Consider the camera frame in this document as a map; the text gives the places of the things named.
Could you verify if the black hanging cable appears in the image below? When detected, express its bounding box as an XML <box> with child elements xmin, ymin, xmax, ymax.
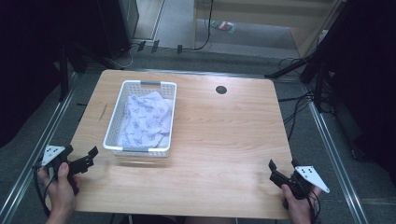
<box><xmin>182</xmin><ymin>0</ymin><xmax>216</xmax><ymax>52</ymax></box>

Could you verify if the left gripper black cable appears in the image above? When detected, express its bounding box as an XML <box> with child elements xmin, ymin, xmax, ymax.
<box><xmin>32</xmin><ymin>166</ymin><xmax>57</xmax><ymax>218</ymax></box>

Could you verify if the metal floor rail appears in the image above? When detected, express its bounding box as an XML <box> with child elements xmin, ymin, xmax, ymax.
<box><xmin>0</xmin><ymin>69</ymin><xmax>79</xmax><ymax>224</ymax></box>
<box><xmin>303</xmin><ymin>87</ymin><xmax>370</xmax><ymax>224</ymax></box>

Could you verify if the person's right hand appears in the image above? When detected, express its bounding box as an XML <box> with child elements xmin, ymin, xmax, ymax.
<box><xmin>279</xmin><ymin>183</ymin><xmax>323</xmax><ymax>224</ymax></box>

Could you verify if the black metal stand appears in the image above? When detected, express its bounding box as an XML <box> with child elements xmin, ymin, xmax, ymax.
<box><xmin>264</xmin><ymin>0</ymin><xmax>359</xmax><ymax>113</ymax></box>

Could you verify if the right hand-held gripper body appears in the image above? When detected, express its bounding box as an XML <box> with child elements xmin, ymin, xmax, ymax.
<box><xmin>268</xmin><ymin>164</ymin><xmax>331</xmax><ymax>210</ymax></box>

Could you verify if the white patterned cloth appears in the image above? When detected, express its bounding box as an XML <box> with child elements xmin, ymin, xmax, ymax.
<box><xmin>117</xmin><ymin>91</ymin><xmax>174</xmax><ymax>149</ymax></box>

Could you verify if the light wooden furniture frame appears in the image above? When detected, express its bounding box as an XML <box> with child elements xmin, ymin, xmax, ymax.
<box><xmin>191</xmin><ymin>0</ymin><xmax>344</xmax><ymax>59</ymax></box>

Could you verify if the colourful packet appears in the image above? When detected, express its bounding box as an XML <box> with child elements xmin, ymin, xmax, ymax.
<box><xmin>210</xmin><ymin>20</ymin><xmax>237</xmax><ymax>34</ymax></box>

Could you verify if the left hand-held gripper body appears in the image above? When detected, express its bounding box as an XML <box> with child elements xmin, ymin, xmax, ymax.
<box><xmin>32</xmin><ymin>145</ymin><xmax>95</xmax><ymax>196</ymax></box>

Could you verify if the white floor cable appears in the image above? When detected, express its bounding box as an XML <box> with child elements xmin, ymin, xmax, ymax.
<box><xmin>109</xmin><ymin>43</ymin><xmax>139</xmax><ymax>70</ymax></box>

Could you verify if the dark cabinet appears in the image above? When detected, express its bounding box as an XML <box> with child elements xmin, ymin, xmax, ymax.
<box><xmin>92</xmin><ymin>0</ymin><xmax>140</xmax><ymax>60</ymax></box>

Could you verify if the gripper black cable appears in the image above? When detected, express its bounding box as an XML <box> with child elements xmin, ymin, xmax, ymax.
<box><xmin>32</xmin><ymin>166</ymin><xmax>57</xmax><ymax>218</ymax></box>
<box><xmin>304</xmin><ymin>188</ymin><xmax>323</xmax><ymax>224</ymax></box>

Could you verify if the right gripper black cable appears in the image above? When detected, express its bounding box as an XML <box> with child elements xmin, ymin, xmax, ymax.
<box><xmin>304</xmin><ymin>188</ymin><xmax>323</xmax><ymax>224</ymax></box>

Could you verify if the person's left hand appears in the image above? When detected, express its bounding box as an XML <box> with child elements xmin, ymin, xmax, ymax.
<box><xmin>36</xmin><ymin>161</ymin><xmax>81</xmax><ymax>222</ymax></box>

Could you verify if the bundle of black floor cables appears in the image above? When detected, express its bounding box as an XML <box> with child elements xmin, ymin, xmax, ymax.
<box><xmin>276</xmin><ymin>55</ymin><xmax>334</xmax><ymax>141</ymax></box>

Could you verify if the white plastic basket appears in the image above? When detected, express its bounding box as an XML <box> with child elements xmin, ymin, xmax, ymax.
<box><xmin>102</xmin><ymin>79</ymin><xmax>178</xmax><ymax>159</ymax></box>

